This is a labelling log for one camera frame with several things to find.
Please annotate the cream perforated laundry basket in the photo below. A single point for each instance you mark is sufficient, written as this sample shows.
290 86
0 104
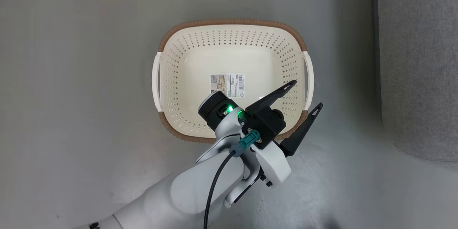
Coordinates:
200 61

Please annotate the grey fabric sofa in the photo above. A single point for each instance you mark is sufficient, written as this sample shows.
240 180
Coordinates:
418 61

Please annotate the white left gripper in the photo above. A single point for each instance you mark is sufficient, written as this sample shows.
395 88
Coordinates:
275 166

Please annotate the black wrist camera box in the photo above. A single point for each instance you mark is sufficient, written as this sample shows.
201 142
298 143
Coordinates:
264 128

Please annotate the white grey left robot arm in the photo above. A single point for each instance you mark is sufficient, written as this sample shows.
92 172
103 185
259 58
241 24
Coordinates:
186 193

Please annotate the printed barcode label sticker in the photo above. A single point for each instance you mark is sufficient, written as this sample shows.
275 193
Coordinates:
229 84

